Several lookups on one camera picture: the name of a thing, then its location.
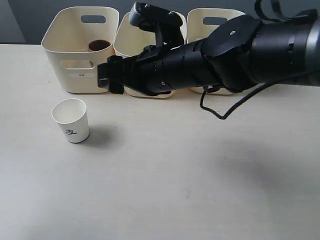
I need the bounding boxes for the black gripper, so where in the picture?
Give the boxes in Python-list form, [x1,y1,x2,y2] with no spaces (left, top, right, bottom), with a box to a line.
[97,41,215,96]

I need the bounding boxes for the brown wooden cup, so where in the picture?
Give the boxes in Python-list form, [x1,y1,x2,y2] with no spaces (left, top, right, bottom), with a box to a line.
[88,39,111,52]

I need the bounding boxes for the white paper cup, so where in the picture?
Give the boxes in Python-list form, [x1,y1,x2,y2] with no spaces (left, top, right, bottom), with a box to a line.
[51,98,90,144]

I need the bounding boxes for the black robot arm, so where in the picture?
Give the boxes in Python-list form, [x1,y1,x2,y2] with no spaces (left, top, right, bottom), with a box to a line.
[97,9,320,96]

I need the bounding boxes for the middle cream plastic bin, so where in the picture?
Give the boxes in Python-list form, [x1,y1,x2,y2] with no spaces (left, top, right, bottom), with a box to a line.
[113,12,187,99]

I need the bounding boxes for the cream plastic bin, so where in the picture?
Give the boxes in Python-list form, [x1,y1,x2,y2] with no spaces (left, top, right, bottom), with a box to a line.
[185,8,248,96]
[41,6,120,94]
[113,12,187,99]

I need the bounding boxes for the left cream plastic bin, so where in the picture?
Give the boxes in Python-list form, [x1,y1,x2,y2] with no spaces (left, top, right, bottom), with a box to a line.
[41,6,120,94]

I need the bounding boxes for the right cream plastic bin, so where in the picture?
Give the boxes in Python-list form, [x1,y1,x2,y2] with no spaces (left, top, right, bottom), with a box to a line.
[185,8,248,96]

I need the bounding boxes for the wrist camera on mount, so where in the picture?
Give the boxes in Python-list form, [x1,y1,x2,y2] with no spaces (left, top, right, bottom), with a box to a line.
[128,1,185,48]

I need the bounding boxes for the black cable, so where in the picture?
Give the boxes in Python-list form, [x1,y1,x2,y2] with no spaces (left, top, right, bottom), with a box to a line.
[199,0,320,121]

